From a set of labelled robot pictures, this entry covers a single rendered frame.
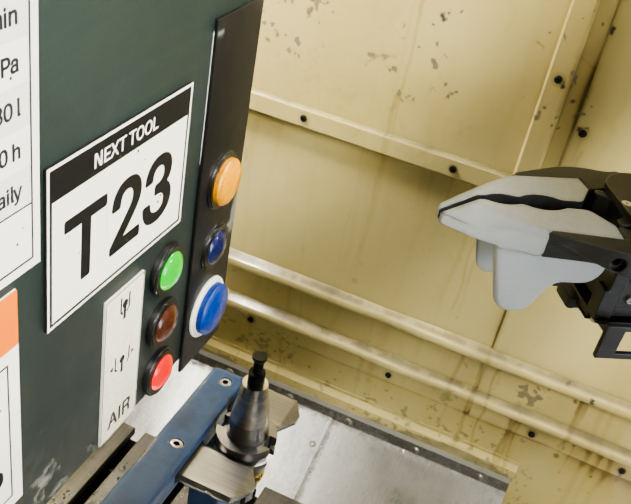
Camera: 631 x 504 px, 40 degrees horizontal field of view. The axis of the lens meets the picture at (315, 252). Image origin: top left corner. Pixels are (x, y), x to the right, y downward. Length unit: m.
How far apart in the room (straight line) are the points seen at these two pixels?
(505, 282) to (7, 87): 0.29
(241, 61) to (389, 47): 0.74
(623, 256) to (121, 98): 0.26
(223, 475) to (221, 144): 0.51
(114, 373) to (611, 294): 0.27
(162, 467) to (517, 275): 0.48
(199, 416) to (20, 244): 0.62
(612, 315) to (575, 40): 0.62
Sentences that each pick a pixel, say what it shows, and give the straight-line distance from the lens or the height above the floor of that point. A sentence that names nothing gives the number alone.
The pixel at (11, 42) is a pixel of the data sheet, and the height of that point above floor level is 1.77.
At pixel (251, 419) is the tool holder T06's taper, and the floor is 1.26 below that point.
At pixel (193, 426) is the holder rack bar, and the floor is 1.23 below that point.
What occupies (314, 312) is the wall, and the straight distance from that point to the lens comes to 1.37.
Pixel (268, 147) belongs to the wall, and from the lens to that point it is 1.27.
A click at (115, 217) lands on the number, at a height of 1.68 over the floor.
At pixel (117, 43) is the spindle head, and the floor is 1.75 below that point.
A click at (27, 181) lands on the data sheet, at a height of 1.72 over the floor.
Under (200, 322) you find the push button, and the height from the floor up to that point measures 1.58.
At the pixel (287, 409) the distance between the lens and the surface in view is 0.94.
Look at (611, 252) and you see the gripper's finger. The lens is 0.45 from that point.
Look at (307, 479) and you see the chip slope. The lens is 1.44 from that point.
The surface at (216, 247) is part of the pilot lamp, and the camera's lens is 0.44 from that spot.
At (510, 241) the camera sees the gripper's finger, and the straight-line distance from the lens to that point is 0.45.
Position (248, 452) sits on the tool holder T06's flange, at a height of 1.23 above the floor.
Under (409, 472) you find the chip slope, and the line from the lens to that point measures 1.45.
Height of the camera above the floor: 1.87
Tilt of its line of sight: 33 degrees down
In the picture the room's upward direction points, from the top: 12 degrees clockwise
